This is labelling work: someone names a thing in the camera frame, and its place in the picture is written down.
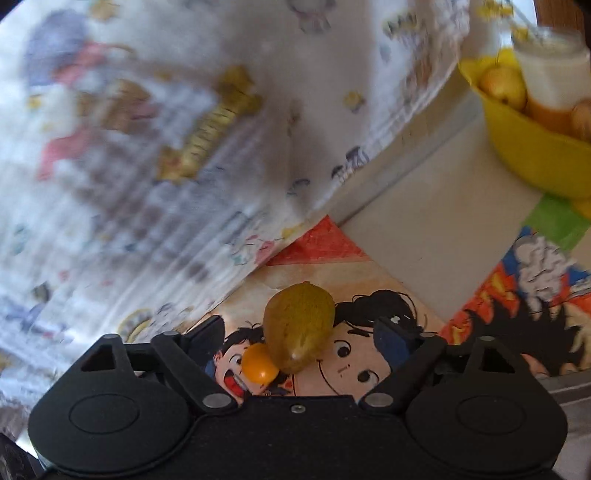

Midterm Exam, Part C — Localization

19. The small orange kumquat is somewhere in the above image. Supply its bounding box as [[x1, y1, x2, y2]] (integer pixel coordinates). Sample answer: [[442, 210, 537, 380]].
[[240, 343, 280, 385]]

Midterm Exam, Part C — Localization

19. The large brown-green fruit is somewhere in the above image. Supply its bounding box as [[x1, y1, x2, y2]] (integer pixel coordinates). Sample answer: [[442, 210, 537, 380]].
[[263, 282, 335, 374]]

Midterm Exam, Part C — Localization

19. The colourful cartoon drawing mat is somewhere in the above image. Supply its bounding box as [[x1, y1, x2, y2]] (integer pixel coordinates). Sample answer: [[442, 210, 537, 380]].
[[201, 196, 590, 400]]

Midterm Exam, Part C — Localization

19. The grey metal tray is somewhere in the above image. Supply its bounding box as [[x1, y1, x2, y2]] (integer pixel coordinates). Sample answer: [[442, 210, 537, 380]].
[[539, 370, 591, 441]]

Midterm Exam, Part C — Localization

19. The white cartoon print cloth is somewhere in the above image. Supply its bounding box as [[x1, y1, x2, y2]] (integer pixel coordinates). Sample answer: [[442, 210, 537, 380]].
[[1, 1, 470, 414]]

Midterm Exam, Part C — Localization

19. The yellow plastic bowl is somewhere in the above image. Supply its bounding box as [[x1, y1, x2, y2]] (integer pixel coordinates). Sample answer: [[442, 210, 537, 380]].
[[458, 48, 590, 200]]

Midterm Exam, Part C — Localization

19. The yellow apple in bowl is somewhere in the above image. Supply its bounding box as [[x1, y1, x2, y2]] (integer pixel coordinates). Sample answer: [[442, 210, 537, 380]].
[[478, 65, 528, 111]]

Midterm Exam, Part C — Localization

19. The striped pepino in bowl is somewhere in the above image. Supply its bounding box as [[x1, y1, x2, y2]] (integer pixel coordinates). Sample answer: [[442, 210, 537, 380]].
[[570, 98, 591, 143]]

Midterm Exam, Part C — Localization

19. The white foam cup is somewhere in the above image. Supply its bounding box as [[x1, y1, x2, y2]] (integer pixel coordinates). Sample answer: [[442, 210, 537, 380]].
[[512, 27, 590, 111]]

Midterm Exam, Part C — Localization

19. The brown wooden frame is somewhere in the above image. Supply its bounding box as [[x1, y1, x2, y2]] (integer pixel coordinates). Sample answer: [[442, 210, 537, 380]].
[[534, 0, 590, 33]]

